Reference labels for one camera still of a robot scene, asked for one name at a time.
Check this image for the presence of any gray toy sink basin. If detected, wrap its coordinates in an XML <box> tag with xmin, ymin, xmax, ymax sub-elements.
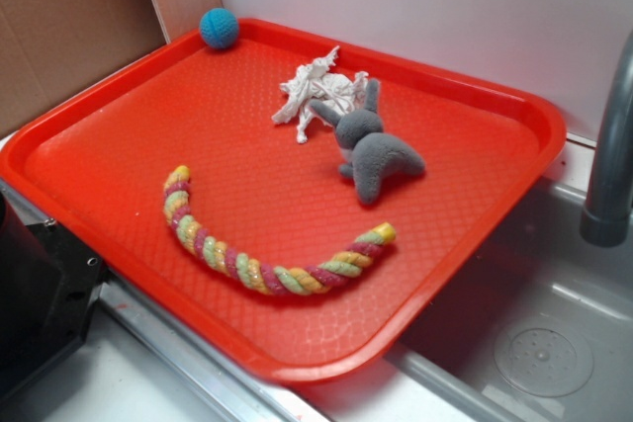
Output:
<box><xmin>303</xmin><ymin>180</ymin><xmax>632</xmax><ymax>421</ymax></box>

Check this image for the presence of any brown cardboard panel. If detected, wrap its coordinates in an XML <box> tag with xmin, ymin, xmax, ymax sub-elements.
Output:
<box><xmin>1</xmin><ymin>0</ymin><xmax>222</xmax><ymax>136</ymax></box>

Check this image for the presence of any blue textured ball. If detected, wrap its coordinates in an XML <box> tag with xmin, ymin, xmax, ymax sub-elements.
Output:
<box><xmin>199</xmin><ymin>8</ymin><xmax>239</xmax><ymax>49</ymax></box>

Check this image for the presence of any crumpled white cloth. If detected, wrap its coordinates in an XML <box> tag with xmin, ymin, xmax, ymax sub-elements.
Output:
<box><xmin>271</xmin><ymin>46</ymin><xmax>369</xmax><ymax>144</ymax></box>

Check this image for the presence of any multicolour twisted rope toy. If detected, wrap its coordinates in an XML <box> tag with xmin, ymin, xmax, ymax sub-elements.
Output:
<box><xmin>162</xmin><ymin>165</ymin><xmax>397</xmax><ymax>296</ymax></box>

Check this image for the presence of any gray plush bunny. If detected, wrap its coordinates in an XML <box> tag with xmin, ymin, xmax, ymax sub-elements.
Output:
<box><xmin>309</xmin><ymin>79</ymin><xmax>426</xmax><ymax>206</ymax></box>

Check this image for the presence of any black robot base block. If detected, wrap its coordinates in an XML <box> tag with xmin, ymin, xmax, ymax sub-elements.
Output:
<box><xmin>1</xmin><ymin>197</ymin><xmax>104</xmax><ymax>402</ymax></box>

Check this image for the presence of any red plastic tray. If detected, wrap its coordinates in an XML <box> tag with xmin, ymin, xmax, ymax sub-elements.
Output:
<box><xmin>1</xmin><ymin>20</ymin><xmax>566</xmax><ymax>384</ymax></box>

